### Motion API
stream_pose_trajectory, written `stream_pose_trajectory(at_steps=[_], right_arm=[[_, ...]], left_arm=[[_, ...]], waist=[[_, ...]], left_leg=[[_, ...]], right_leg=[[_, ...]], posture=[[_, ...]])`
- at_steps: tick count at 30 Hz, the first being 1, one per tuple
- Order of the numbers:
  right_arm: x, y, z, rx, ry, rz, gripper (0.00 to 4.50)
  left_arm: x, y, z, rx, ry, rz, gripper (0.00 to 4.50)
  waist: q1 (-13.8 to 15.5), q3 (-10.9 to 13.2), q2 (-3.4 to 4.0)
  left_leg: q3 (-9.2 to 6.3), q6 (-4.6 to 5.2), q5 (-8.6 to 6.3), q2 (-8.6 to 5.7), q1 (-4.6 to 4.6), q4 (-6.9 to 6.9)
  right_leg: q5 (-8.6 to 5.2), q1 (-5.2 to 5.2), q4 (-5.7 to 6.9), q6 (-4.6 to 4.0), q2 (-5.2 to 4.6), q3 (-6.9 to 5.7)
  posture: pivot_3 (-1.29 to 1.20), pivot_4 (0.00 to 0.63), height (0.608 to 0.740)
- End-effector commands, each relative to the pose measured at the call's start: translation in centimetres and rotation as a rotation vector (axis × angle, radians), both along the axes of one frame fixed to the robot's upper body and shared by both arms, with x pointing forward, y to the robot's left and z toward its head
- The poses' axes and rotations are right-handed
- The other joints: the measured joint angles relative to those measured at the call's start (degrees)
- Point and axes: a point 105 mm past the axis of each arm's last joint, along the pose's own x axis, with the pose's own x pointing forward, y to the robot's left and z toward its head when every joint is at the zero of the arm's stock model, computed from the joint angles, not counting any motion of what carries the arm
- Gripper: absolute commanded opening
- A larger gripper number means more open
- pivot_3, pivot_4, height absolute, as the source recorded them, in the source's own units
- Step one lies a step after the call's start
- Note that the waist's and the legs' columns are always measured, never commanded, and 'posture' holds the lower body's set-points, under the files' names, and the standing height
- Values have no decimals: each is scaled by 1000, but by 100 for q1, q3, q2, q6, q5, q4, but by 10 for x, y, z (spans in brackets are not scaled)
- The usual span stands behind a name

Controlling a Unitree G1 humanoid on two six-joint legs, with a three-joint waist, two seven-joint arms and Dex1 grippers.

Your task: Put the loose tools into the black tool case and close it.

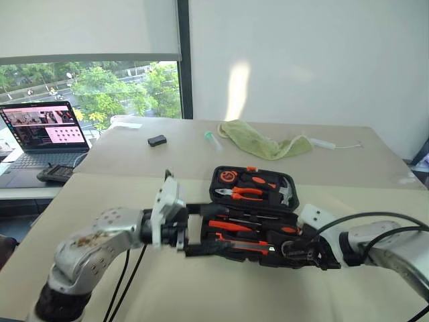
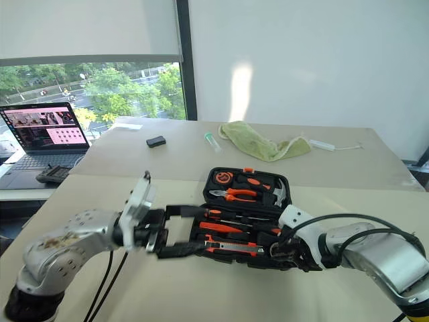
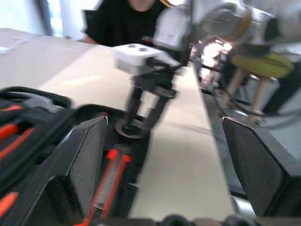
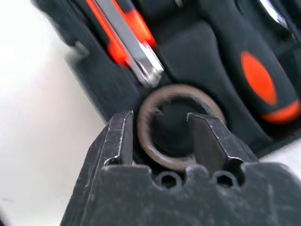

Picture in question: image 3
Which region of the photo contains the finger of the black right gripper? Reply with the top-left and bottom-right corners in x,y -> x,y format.
126,87 -> 144,129
143,92 -> 171,134

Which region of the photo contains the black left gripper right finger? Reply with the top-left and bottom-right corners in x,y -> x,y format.
222,116 -> 301,218

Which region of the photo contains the person in black shirt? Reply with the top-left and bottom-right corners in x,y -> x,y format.
81,0 -> 171,48

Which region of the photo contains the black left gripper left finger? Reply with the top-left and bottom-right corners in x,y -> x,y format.
0,115 -> 109,226

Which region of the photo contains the black tape roll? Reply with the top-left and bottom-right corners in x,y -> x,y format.
114,117 -> 151,140

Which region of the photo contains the orange black utility knife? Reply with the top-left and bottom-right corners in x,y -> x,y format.
82,148 -> 132,226

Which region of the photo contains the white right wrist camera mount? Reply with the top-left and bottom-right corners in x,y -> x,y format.
112,43 -> 182,76

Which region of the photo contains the black plastic tool case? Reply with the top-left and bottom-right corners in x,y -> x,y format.
0,86 -> 151,226

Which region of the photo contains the silver robot body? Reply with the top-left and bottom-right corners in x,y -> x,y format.
231,197 -> 256,218

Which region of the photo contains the yellow stool with wooden legs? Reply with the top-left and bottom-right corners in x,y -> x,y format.
229,52 -> 296,124

